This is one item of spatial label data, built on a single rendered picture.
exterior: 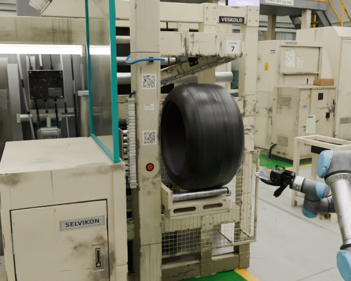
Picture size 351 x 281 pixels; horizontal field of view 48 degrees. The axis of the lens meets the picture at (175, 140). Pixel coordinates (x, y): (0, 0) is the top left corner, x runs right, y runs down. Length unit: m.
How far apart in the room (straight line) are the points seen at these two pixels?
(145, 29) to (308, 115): 4.91
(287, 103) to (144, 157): 4.74
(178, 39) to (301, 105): 4.37
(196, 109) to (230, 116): 0.18
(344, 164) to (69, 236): 1.09
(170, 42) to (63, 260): 1.41
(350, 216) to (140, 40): 1.23
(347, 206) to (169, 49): 1.30
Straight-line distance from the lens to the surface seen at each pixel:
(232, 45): 2.50
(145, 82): 2.02
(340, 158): 1.72
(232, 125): 2.01
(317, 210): 2.08
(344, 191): 1.68
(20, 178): 1.32
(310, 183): 2.02
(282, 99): 6.67
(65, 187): 1.34
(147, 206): 2.16
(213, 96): 2.06
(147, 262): 2.29
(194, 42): 2.40
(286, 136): 6.67
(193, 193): 2.14
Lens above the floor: 1.60
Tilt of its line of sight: 11 degrees down
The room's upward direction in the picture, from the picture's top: straight up
